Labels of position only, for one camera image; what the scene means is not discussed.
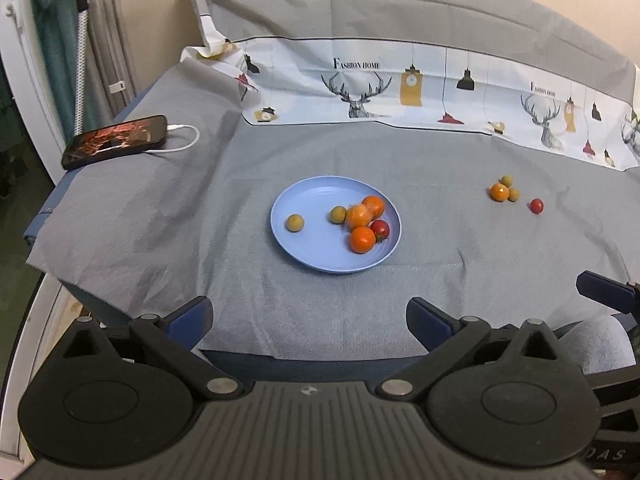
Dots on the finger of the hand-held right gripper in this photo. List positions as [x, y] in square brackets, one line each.
[607, 290]

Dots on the red cherry tomato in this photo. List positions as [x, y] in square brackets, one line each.
[381, 231]
[536, 205]

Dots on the black smartphone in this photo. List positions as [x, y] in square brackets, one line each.
[115, 140]

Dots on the yellow-green tomato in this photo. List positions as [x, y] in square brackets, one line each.
[514, 194]
[338, 214]

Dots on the deer print cloth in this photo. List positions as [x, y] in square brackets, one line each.
[300, 85]

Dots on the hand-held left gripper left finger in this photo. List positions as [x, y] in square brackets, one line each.
[190, 319]

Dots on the teal hanging cloth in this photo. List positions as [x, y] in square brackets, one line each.
[55, 50]

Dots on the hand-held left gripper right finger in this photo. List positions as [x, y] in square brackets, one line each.
[425, 321]

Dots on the white clip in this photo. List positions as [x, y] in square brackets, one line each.
[116, 86]

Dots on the white door frame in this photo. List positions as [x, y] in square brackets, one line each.
[25, 85]

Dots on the grey cloth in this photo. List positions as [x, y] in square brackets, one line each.
[225, 185]

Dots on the grey curtain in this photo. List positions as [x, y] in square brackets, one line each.
[110, 25]

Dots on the blue plate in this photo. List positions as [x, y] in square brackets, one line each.
[320, 245]

